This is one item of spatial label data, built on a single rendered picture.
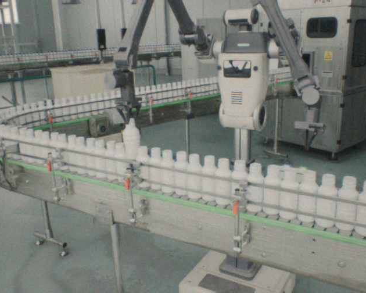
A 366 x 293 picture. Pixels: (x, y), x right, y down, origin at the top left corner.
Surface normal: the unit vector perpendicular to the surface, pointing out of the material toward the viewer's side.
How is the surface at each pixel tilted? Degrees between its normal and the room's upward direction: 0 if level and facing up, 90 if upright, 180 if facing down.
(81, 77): 90
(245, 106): 90
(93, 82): 90
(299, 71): 97
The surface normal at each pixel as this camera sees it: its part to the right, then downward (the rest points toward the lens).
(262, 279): -0.04, -0.96
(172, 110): 0.66, 0.23
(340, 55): -0.75, 0.21
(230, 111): -0.52, 0.26
